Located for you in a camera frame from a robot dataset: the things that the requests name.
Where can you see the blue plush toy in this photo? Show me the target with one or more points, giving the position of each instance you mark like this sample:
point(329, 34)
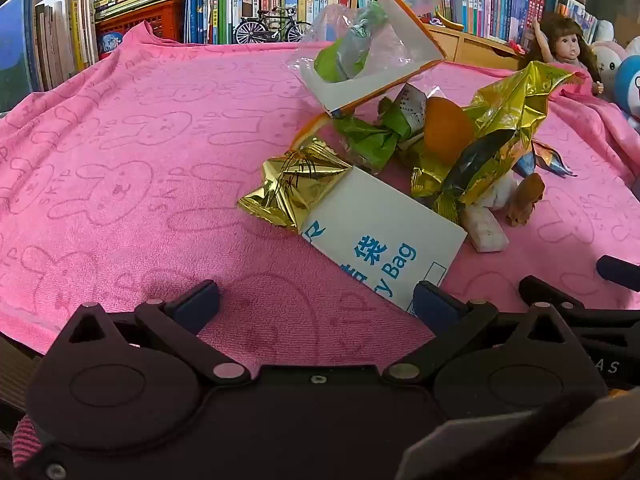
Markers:
point(631, 90)

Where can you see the doll with brown hair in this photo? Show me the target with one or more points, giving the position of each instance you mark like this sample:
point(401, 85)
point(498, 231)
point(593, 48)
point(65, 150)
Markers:
point(567, 45)

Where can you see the white chunk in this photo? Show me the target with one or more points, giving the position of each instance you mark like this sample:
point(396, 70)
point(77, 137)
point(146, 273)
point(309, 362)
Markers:
point(485, 232)

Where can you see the white pink plush toy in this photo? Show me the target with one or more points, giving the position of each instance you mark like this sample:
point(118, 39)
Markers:
point(609, 67)

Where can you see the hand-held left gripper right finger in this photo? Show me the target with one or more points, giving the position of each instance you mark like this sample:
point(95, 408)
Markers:
point(435, 305)

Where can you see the red plastic crate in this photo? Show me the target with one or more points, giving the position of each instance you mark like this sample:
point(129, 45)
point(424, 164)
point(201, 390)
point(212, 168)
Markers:
point(145, 22)

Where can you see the model bicycle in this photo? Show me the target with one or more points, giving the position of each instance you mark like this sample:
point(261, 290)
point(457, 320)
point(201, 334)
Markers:
point(270, 27)

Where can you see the green silver packet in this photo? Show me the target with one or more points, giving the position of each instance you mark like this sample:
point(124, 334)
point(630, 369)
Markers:
point(345, 55)

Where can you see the pink rabbit print towel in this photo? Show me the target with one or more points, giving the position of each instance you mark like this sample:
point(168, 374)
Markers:
point(150, 160)

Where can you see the green wrapper with white label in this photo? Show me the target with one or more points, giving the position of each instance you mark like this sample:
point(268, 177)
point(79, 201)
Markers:
point(370, 140)

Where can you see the large orange peel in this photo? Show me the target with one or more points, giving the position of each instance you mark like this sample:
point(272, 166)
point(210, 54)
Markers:
point(445, 130)

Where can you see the orange snack wrapper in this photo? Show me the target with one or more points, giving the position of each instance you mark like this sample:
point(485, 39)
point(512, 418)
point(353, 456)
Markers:
point(547, 157)

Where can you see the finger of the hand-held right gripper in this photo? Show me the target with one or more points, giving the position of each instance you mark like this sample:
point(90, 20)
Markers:
point(617, 271)
point(545, 291)

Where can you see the brown dried scrap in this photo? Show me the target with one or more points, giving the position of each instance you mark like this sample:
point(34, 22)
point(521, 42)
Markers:
point(525, 200)

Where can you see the row of large picture books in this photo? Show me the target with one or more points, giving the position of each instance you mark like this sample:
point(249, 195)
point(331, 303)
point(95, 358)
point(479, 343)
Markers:
point(30, 45)

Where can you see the white paper bag blue print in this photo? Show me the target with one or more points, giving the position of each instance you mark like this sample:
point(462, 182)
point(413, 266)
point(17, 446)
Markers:
point(380, 210)

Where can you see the small gold foil wrapper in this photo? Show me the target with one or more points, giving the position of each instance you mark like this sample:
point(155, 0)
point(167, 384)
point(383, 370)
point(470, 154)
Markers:
point(285, 190)

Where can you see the large gold foil wrapper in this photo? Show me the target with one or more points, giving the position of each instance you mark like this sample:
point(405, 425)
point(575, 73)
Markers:
point(510, 110)

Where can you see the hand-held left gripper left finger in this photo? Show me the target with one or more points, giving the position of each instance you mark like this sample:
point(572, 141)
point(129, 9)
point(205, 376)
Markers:
point(197, 305)

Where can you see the magenta striped trousers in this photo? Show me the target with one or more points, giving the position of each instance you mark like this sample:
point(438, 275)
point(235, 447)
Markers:
point(27, 442)

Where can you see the wooden drawer organizer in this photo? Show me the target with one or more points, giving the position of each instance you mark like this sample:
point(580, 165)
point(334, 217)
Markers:
point(475, 47)

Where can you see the clear plastic bag with card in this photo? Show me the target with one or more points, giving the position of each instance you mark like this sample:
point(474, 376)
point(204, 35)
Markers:
point(400, 60)

